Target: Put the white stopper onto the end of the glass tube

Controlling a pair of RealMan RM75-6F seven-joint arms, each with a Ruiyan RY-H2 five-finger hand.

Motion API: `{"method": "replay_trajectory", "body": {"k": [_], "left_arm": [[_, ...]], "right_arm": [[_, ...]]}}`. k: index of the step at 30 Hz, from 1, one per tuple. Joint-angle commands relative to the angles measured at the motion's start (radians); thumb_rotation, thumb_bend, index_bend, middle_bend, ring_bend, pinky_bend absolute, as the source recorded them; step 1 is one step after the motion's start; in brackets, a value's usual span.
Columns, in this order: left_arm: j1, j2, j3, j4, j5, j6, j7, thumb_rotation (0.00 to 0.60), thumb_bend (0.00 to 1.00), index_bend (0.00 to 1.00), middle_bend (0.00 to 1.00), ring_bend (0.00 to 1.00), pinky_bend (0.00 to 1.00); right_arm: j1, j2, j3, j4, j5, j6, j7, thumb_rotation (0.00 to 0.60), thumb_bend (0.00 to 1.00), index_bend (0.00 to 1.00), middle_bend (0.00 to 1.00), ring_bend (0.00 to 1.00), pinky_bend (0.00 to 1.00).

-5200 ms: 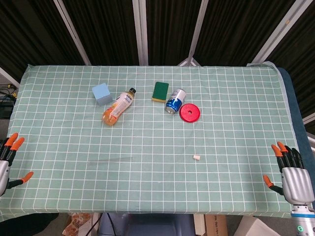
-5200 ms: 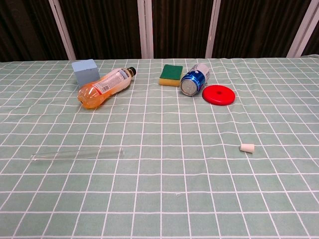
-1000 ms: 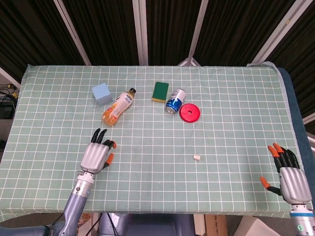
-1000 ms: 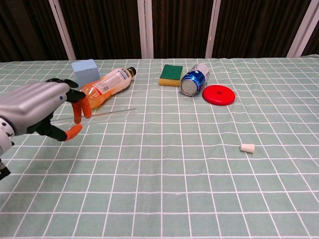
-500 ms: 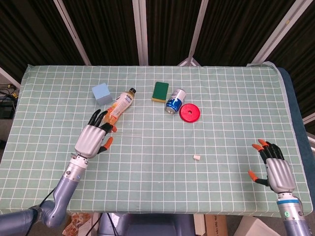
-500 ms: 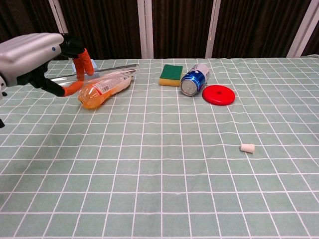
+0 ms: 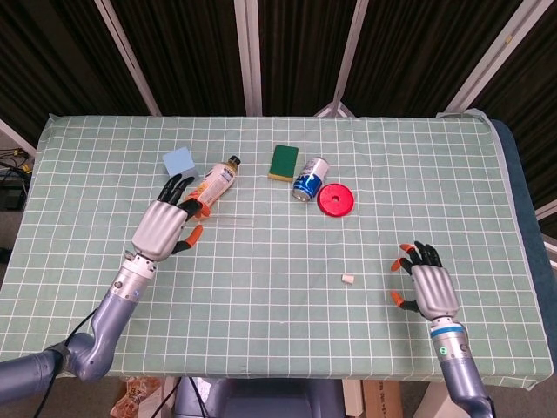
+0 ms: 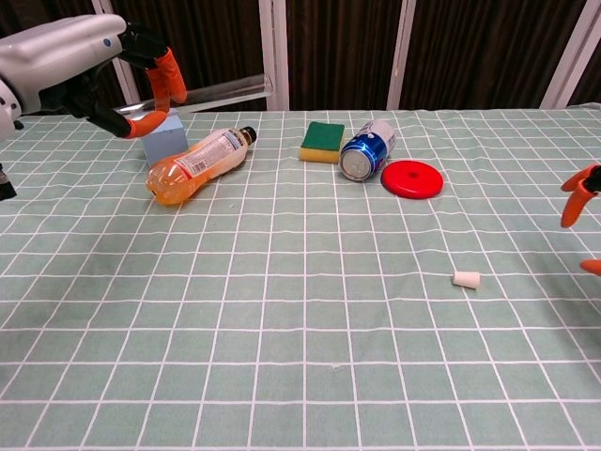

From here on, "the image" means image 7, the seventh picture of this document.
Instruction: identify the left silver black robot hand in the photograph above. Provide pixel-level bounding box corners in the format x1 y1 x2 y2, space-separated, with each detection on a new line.
131 173 212 263

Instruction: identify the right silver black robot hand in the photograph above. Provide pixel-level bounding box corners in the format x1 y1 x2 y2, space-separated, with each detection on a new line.
389 240 459 323

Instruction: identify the clear glass tube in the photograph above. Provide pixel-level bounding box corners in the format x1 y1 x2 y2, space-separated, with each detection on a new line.
208 216 256 227

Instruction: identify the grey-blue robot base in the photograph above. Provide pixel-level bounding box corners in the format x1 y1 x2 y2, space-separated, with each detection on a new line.
173 376 345 418

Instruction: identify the light blue foam cube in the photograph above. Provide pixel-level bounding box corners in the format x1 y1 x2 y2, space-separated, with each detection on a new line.
161 146 200 188

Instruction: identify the orange drink plastic bottle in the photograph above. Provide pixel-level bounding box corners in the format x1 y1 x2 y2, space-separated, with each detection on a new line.
180 155 242 219

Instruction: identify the brown cardboard box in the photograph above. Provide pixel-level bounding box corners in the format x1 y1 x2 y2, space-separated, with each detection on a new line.
360 380 404 418

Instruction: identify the dark blue padded table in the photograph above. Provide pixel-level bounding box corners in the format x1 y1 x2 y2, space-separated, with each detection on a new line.
491 119 557 380

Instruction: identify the red plastic disc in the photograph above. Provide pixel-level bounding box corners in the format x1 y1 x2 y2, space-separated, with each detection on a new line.
316 183 356 218

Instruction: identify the white table leg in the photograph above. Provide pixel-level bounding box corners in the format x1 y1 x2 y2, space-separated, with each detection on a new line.
342 380 364 418

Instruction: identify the green and yellow sponge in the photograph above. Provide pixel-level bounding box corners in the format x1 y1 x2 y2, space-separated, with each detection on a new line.
267 144 299 183

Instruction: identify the green white checkered tablecloth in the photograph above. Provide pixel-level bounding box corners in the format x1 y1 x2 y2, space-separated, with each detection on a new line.
0 106 550 390

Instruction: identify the black equipment box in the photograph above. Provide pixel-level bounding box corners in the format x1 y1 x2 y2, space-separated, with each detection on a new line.
0 182 30 212

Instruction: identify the blue and white soda can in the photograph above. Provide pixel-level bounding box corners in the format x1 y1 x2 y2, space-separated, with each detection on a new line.
291 156 328 204

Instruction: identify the orange snack bag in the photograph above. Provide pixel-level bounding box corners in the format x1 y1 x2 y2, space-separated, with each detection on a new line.
111 377 164 418

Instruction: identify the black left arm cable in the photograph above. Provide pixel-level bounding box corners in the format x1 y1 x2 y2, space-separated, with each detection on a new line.
38 306 100 418

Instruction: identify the yellow and black cable bundle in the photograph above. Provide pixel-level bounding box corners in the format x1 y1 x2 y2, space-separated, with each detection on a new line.
0 147 36 175

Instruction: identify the white frame rail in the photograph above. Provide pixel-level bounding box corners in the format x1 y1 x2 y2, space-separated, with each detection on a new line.
0 117 38 160

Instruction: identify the white partition frame post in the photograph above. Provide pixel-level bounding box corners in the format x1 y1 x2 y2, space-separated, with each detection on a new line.
312 0 371 118
93 0 163 117
436 0 539 118
233 0 264 117

